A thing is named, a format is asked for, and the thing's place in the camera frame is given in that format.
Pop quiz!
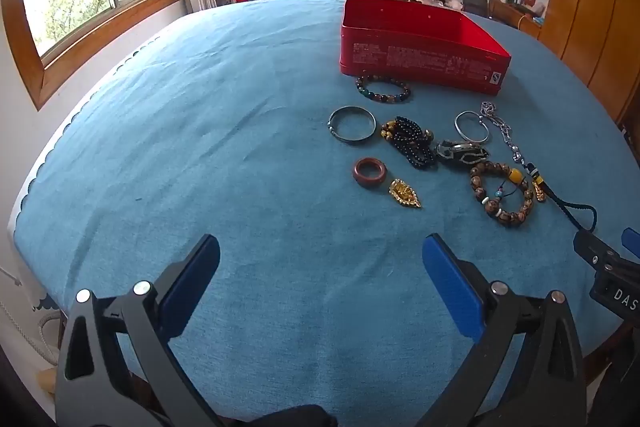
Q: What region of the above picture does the thin silver bangle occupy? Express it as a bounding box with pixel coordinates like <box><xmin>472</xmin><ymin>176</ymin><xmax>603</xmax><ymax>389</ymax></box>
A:
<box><xmin>454</xmin><ymin>110</ymin><xmax>492</xmax><ymax>144</ymax></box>

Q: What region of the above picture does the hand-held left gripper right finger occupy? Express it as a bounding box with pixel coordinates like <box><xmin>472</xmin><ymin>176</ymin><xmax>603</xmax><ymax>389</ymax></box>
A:
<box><xmin>415</xmin><ymin>233</ymin><xmax>587</xmax><ymax>427</ymax></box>

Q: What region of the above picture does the wooden wardrobe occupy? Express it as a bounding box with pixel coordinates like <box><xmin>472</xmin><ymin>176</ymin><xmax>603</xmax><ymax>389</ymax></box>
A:
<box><xmin>537</xmin><ymin>0</ymin><xmax>640</xmax><ymax>122</ymax></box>

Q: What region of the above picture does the black bead necklace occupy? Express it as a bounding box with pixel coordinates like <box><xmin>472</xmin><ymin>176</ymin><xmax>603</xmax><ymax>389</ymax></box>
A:
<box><xmin>381</xmin><ymin>116</ymin><xmax>437</xmax><ymax>170</ymax></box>

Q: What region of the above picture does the red-brown ring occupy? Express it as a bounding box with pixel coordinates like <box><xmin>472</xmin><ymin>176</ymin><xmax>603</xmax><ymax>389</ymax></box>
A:
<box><xmin>352</xmin><ymin>157</ymin><xmax>387</xmax><ymax>188</ymax></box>

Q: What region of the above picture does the wooden desk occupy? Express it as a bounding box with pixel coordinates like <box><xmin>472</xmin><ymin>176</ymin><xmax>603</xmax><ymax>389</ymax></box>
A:
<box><xmin>490</xmin><ymin>0</ymin><xmax>551</xmax><ymax>40</ymax></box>

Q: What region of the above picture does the silver chain necklace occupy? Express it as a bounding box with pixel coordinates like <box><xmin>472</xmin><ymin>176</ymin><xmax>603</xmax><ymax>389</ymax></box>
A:
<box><xmin>480</xmin><ymin>101</ymin><xmax>525</xmax><ymax>165</ymax></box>

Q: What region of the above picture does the black cord with gold charm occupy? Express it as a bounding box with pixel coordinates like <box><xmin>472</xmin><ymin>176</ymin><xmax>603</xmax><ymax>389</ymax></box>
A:
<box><xmin>525</xmin><ymin>163</ymin><xmax>598</xmax><ymax>233</ymax></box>

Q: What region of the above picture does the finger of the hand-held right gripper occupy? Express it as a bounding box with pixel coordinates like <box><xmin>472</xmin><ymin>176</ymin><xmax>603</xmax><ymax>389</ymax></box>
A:
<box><xmin>620</xmin><ymin>228</ymin><xmax>640</xmax><ymax>259</ymax></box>
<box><xmin>573</xmin><ymin>230</ymin><xmax>622</xmax><ymax>269</ymax></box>

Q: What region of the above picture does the white scalloped table cover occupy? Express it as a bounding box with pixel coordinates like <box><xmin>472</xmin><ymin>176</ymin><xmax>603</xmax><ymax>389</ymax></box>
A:
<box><xmin>5</xmin><ymin>34</ymin><xmax>163</xmax><ymax>358</ymax></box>

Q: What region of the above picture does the red tin box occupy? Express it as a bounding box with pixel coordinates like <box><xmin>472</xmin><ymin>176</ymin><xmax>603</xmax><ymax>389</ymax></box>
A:
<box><xmin>339</xmin><ymin>0</ymin><xmax>512</xmax><ymax>96</ymax></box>

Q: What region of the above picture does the black and white stone pendant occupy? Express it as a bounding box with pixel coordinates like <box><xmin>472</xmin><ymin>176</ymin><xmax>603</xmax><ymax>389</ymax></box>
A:
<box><xmin>436</xmin><ymin>139</ymin><xmax>491</xmax><ymax>168</ymax></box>

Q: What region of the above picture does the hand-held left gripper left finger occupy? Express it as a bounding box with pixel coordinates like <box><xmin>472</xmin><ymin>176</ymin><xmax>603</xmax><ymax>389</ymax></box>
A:
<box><xmin>55</xmin><ymin>234</ymin><xmax>236</xmax><ymax>427</ymax></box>

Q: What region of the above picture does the dark silver bangle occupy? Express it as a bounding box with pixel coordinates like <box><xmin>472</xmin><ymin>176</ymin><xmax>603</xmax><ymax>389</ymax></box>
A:
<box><xmin>327</xmin><ymin>106</ymin><xmax>377</xmax><ymax>144</ymax></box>

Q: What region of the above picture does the brown wooden bead bracelet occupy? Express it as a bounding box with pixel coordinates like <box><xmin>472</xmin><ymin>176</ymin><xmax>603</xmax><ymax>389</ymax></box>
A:
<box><xmin>468</xmin><ymin>161</ymin><xmax>535</xmax><ymax>225</ymax></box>

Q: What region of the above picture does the multicolour bead bracelet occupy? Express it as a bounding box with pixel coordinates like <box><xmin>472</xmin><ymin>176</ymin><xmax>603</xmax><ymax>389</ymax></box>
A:
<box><xmin>356</xmin><ymin>75</ymin><xmax>412</xmax><ymax>104</ymax></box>

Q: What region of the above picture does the gold pendant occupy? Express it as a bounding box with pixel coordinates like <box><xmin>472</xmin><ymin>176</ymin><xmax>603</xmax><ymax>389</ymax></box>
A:
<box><xmin>389</xmin><ymin>179</ymin><xmax>422</xmax><ymax>209</ymax></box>

